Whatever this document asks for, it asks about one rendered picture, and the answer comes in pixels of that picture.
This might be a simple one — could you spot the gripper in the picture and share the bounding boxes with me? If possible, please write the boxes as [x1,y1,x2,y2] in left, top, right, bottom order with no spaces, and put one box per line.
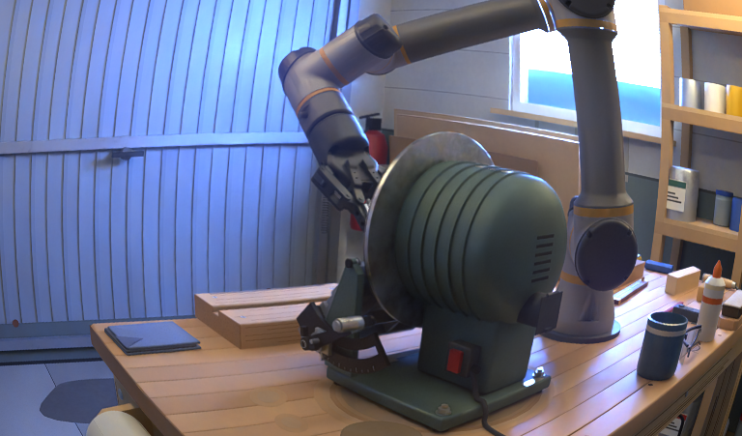
[311,148,384,226]

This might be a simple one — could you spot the grey sanding disc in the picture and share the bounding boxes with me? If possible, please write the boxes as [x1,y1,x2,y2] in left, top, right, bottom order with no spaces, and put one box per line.
[364,131,495,328]

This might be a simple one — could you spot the dark green sander table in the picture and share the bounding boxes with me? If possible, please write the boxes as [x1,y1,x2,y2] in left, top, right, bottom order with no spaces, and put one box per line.
[334,257,373,322]

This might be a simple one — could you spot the green disc sander body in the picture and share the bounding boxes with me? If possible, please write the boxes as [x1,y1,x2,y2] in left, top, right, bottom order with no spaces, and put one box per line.
[326,159,569,432]

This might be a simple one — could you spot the red fire extinguisher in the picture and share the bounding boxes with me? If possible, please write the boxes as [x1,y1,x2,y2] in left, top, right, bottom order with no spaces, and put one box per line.
[349,112,390,232]

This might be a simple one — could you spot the long wooden board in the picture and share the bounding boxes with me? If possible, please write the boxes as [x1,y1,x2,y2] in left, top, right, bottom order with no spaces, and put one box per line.
[193,282,338,328]

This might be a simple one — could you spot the thick wooden board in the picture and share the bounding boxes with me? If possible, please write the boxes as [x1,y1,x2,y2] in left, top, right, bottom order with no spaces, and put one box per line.
[218,302,327,351]

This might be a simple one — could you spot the leaning plywood sheets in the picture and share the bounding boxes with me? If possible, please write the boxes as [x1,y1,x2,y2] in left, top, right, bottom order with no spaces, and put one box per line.
[387,108,582,212]

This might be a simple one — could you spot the ribbed garage door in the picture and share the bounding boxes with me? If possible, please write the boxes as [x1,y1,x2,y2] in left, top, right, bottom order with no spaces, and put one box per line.
[0,0,361,325]

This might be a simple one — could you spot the window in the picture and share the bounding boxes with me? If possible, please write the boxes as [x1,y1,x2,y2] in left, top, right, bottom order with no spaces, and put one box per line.
[508,0,666,139]

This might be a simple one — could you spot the black dust port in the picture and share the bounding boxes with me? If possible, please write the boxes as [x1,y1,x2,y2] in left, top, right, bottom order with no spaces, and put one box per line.
[517,290,564,334]

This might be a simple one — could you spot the blue-grey sandpaper stack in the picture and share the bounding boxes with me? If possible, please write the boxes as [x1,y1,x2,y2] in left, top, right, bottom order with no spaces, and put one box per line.
[103,319,203,357]

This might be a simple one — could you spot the wooden strip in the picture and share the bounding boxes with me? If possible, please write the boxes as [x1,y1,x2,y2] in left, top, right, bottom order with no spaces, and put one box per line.
[613,277,650,306]

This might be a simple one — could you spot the wooden shelf unit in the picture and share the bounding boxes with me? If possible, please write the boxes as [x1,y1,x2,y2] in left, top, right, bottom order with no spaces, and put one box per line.
[648,5,742,287]

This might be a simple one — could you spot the cream roll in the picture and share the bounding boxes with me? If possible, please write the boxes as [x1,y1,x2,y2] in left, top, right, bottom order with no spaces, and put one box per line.
[86,409,153,436]

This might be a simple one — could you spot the silver labelled canister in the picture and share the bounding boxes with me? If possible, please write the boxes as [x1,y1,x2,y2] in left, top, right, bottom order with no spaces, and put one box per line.
[666,165,700,223]

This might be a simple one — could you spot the small wooden block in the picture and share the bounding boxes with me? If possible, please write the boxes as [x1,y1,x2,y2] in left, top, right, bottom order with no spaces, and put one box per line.
[664,266,702,297]

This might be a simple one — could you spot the dark blue mug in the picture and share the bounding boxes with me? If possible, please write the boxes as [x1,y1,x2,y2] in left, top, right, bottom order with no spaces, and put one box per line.
[636,310,691,383]

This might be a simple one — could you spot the silver tin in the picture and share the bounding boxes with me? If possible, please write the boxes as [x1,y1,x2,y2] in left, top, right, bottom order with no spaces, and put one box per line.
[677,76,705,111]

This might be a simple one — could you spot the grey jar blue lid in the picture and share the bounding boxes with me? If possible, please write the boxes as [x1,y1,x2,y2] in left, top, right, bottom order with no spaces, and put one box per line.
[712,189,735,228]

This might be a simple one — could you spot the safety glasses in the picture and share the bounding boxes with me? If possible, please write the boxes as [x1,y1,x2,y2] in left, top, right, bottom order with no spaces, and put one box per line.
[680,324,703,360]

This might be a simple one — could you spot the white tin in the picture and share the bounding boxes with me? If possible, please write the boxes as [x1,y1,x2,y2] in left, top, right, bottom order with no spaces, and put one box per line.
[702,81,728,115]

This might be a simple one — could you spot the white glue bottle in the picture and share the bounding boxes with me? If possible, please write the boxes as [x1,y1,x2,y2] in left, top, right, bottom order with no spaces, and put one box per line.
[695,260,728,344]

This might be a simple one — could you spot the dark wooden block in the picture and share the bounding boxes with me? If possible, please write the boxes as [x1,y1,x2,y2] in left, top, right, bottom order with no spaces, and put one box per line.
[718,289,742,331]

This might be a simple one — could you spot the silver table lock handle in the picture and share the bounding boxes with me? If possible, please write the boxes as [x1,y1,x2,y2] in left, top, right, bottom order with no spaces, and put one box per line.
[331,315,367,334]

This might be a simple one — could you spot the black scale bracket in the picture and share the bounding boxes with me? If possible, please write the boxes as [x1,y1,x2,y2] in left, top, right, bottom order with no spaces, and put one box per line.
[296,301,391,377]

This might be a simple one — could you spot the black power cable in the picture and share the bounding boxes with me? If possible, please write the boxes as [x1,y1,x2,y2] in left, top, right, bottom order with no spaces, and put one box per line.
[468,370,495,436]

